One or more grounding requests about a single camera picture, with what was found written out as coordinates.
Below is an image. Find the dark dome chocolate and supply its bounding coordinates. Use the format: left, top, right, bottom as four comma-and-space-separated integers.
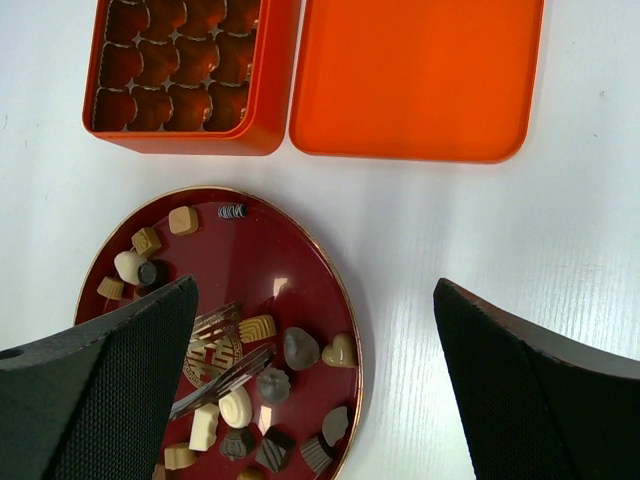
283, 327, 320, 371

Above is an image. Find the white rounded triangle chocolate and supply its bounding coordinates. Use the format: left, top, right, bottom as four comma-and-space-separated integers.
114, 251, 147, 286

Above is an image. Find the dark round chocolate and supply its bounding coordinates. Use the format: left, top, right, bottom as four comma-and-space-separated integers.
137, 260, 169, 289

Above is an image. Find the tan fluted cup chocolate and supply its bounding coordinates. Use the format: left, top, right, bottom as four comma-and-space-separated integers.
96, 276, 125, 301

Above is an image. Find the round red tray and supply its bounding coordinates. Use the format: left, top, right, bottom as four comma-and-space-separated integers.
75, 186, 363, 479

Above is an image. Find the tan flower chocolate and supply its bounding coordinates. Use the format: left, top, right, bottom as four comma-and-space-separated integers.
164, 442, 197, 471

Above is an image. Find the dark fluted chocolate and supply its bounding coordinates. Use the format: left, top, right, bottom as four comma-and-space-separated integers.
256, 367, 291, 405

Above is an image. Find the tan ridged chocolate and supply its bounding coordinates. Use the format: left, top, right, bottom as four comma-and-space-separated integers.
238, 315, 277, 344

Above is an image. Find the orange box lid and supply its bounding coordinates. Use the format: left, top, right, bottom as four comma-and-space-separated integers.
289, 0, 544, 163

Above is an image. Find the dark ornate chocolate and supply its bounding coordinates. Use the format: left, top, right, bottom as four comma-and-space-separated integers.
219, 427, 256, 461

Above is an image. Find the grey shell chocolate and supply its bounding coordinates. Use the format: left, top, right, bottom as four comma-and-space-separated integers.
322, 406, 349, 447

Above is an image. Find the white block chocolate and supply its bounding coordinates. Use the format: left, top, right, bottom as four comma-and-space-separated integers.
189, 403, 219, 452

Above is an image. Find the dark striped square chocolate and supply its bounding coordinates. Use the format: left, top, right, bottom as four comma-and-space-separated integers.
255, 426, 296, 474

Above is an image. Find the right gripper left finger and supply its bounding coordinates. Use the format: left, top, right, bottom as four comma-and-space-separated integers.
1, 275, 199, 479

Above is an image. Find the tan stacked chocolate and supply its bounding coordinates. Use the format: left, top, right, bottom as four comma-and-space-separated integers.
237, 467, 264, 480

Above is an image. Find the orange chocolate box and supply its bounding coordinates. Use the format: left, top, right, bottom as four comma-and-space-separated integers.
82, 1, 301, 156

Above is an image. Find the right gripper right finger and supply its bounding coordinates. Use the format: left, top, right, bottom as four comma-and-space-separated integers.
433, 278, 639, 479

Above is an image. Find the tan square chocolate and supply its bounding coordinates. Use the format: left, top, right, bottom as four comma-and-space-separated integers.
168, 206, 199, 236

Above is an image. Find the tan patterned cube chocolate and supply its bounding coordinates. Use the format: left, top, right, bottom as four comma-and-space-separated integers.
131, 227, 162, 257

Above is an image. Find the tan heart chocolate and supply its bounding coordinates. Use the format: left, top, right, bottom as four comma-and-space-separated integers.
321, 333, 358, 369

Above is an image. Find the brown striped cup chocolate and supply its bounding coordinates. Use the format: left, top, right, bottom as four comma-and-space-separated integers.
300, 434, 334, 475

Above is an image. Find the white swirl round chocolate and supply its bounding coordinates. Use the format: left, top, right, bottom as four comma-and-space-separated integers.
218, 386, 253, 429

